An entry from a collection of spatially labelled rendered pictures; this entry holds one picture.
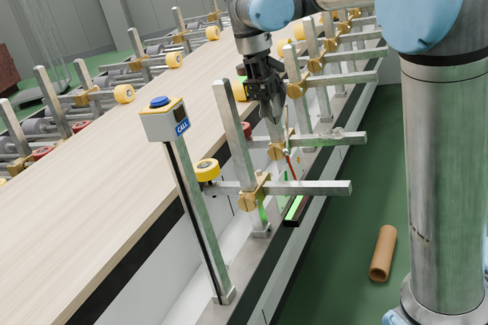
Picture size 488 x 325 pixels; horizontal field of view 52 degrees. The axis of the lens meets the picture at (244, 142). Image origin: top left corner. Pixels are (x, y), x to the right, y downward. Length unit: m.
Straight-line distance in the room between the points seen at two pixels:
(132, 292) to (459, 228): 0.82
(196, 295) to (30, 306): 0.47
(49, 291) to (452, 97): 0.91
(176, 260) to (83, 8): 7.64
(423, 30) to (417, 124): 0.14
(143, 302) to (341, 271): 1.22
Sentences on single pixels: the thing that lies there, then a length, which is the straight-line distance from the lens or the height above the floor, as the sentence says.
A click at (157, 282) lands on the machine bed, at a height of 0.72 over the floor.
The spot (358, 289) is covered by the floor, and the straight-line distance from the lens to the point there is 2.27.
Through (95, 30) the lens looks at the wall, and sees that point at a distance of 8.91.
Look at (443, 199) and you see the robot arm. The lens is 0.74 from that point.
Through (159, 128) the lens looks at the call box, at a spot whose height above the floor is 1.18.
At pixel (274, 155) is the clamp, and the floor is 0.84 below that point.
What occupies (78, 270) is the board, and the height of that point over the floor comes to 0.90.
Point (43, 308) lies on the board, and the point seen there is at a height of 0.90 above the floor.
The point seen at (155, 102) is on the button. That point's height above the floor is 1.23.
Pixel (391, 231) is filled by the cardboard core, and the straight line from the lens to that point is 2.44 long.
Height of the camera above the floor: 1.52
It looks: 24 degrees down
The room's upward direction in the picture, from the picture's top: 15 degrees counter-clockwise
